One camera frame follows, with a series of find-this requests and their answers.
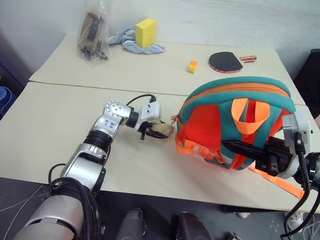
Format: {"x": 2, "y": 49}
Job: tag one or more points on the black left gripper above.
{"x": 145, "y": 128}

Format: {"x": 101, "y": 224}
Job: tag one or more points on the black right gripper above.
{"x": 275, "y": 157}

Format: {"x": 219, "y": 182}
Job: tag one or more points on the orange and teal backpack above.
{"x": 207, "y": 125}

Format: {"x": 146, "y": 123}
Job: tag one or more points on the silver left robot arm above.
{"x": 82, "y": 170}

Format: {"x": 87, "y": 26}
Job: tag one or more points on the white shoe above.
{"x": 243, "y": 214}
{"x": 296, "y": 220}

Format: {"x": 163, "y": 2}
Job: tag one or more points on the orange yellow green toy brick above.
{"x": 192, "y": 67}

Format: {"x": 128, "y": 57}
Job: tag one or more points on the light blue towel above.
{"x": 130, "y": 42}

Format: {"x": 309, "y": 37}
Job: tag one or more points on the black table tennis paddle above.
{"x": 225, "y": 62}

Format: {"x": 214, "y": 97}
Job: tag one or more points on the black case beside table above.
{"x": 308, "y": 77}

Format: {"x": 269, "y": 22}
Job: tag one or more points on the dark rounded shape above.
{"x": 191, "y": 227}
{"x": 132, "y": 225}

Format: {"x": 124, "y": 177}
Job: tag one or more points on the yellow sponge block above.
{"x": 145, "y": 32}

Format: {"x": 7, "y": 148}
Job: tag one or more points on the clear plastic bag with parts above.
{"x": 92, "y": 35}

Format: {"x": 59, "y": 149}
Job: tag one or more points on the blue rolled mat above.
{"x": 5, "y": 101}

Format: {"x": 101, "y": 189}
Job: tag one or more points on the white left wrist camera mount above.
{"x": 150, "y": 110}

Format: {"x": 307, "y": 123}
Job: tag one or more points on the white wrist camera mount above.
{"x": 297, "y": 130}
{"x": 150, "y": 110}

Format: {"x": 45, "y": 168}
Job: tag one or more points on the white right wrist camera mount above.
{"x": 297, "y": 130}

